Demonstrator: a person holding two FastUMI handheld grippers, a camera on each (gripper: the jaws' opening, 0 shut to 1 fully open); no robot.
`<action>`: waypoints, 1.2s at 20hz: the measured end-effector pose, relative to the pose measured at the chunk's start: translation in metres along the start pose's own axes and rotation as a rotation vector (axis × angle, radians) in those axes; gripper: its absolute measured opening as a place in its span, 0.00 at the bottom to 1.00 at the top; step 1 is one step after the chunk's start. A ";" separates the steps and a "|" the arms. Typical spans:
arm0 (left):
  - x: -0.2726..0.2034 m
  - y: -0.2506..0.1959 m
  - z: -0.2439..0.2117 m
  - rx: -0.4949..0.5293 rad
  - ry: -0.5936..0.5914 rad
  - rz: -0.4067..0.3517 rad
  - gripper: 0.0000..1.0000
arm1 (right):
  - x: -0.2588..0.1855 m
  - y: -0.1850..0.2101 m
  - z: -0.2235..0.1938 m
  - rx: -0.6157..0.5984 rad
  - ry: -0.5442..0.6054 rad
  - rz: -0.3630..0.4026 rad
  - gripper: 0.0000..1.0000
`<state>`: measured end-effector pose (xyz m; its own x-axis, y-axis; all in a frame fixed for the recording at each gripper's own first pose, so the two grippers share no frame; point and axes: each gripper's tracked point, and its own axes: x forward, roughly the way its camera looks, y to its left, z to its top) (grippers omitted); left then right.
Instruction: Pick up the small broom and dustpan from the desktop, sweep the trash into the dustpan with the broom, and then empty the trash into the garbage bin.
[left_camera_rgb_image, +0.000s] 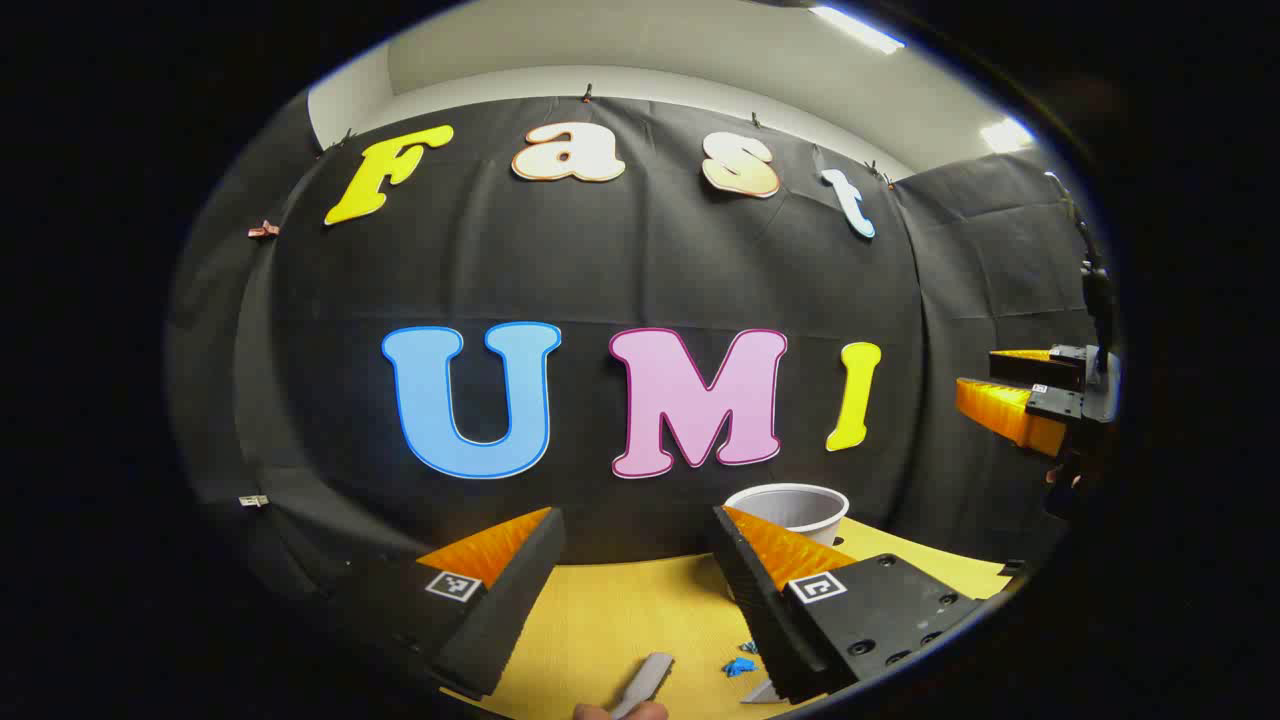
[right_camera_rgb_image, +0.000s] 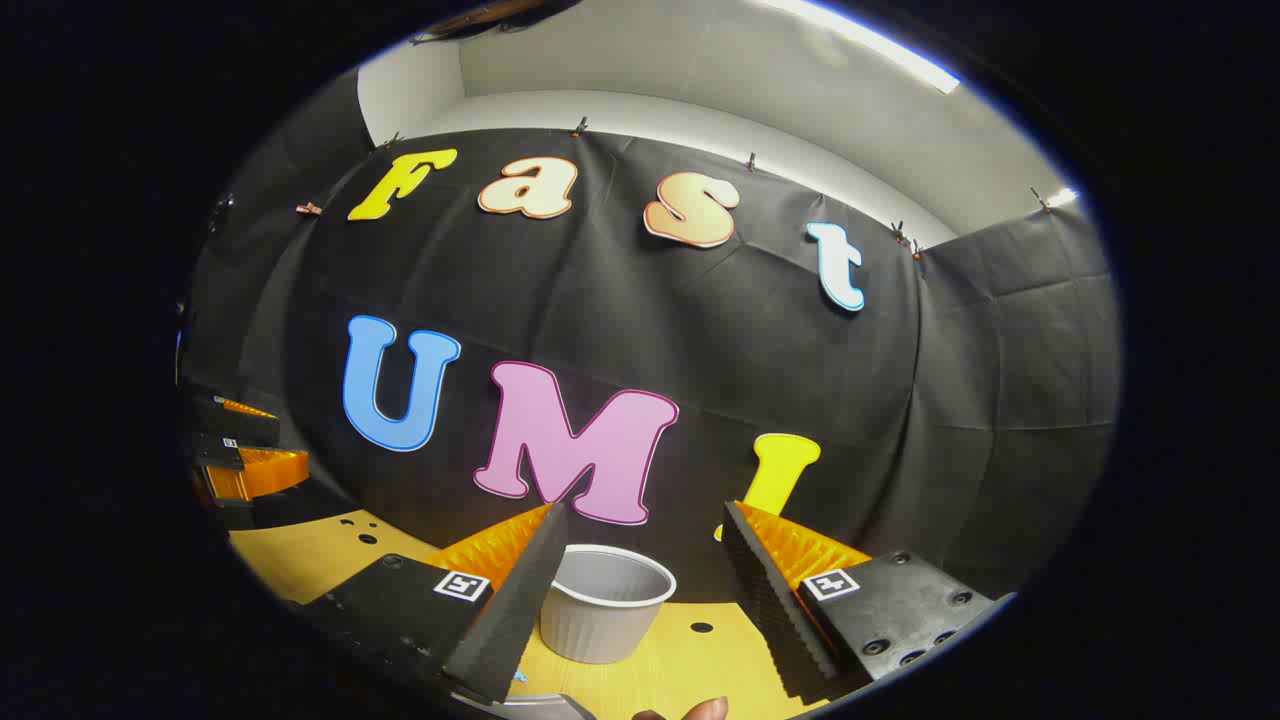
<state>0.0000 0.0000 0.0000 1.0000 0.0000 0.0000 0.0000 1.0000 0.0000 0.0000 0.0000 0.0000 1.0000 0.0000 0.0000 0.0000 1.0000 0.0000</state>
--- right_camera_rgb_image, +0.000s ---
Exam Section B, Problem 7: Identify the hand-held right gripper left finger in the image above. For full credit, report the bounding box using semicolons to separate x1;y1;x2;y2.
300;502;571;706

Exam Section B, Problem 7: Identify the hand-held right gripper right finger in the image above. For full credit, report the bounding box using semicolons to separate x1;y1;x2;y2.
720;500;1001;703

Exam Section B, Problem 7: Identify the grey ribbed garbage bin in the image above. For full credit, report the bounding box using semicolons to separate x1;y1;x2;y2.
540;545;678;665

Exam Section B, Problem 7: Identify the yellow wooden desktop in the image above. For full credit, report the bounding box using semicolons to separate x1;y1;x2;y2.
228;508;836;720

